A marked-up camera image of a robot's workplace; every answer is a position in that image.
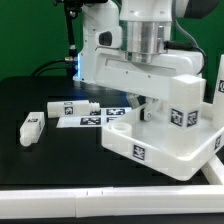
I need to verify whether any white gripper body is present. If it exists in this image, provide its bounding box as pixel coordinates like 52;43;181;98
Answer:
94;48;203;100

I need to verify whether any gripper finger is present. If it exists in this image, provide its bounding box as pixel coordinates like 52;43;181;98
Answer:
126;93;140;109
140;98;158;121

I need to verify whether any white desk top tray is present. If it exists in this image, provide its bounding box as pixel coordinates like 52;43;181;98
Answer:
101;105;224;181

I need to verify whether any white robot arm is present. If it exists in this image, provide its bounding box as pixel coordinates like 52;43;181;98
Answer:
53;0;220;120

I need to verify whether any white paper marker sheet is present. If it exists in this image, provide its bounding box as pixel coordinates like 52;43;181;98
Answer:
57;107;131;128

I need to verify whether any white L-shaped fence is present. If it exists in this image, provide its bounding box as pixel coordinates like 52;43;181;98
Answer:
0;157;224;219

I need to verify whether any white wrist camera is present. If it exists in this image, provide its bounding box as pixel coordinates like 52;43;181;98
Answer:
95;26;122;49

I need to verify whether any black cable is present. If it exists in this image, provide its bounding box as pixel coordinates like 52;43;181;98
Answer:
30;58;78;78

